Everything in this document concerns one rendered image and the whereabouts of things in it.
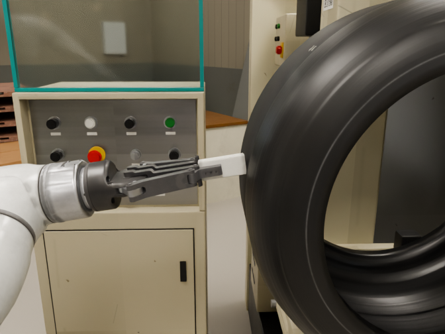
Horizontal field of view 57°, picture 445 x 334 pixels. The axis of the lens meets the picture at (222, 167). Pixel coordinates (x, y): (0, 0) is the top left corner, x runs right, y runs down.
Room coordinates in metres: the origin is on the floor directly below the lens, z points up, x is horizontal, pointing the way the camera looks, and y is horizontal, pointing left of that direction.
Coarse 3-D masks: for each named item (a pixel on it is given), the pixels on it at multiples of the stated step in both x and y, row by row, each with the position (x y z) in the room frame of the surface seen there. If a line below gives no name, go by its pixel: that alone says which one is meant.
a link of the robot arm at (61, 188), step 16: (80, 160) 0.60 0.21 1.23; (48, 176) 0.56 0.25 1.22; (64, 176) 0.56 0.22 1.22; (80, 176) 0.57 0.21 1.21; (48, 192) 0.55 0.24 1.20; (64, 192) 0.55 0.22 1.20; (80, 192) 0.56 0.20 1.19; (48, 208) 0.54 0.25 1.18; (64, 208) 0.55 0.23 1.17; (80, 208) 0.55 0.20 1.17
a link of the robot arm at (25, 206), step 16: (0, 176) 0.56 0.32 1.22; (16, 176) 0.56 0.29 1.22; (32, 176) 0.56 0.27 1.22; (0, 192) 0.53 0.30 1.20; (16, 192) 0.53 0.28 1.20; (32, 192) 0.55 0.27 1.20; (0, 208) 0.50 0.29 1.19; (16, 208) 0.52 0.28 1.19; (32, 208) 0.54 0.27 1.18; (32, 224) 0.52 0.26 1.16; (48, 224) 0.57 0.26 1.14
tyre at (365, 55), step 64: (320, 64) 0.52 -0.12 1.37; (384, 64) 0.48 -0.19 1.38; (256, 128) 0.60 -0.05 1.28; (320, 128) 0.48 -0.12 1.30; (256, 192) 0.52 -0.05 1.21; (320, 192) 0.48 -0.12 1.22; (256, 256) 0.53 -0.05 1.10; (320, 256) 0.47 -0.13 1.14; (384, 256) 0.76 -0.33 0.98; (320, 320) 0.48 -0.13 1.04; (384, 320) 0.65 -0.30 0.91
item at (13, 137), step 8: (0, 88) 4.68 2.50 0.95; (8, 88) 4.68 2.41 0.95; (0, 96) 4.30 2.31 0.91; (8, 96) 4.34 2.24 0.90; (0, 104) 4.54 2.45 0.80; (8, 104) 4.54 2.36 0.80; (0, 112) 4.30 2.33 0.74; (8, 112) 5.01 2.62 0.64; (0, 120) 4.44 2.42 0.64; (8, 120) 4.44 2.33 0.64; (0, 128) 4.81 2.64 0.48; (8, 128) 4.81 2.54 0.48; (16, 128) 4.81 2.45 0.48; (0, 136) 4.35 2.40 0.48; (8, 136) 4.35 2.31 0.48; (16, 136) 4.36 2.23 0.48
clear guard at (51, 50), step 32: (32, 0) 1.21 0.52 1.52; (64, 0) 1.22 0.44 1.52; (96, 0) 1.22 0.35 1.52; (128, 0) 1.22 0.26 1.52; (160, 0) 1.23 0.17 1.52; (192, 0) 1.23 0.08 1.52; (32, 32) 1.21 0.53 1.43; (64, 32) 1.22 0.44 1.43; (96, 32) 1.22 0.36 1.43; (128, 32) 1.22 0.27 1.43; (160, 32) 1.23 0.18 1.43; (192, 32) 1.23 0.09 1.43; (32, 64) 1.21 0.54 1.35; (64, 64) 1.22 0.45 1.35; (96, 64) 1.22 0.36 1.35; (128, 64) 1.22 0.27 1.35; (160, 64) 1.22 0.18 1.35; (192, 64) 1.23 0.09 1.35
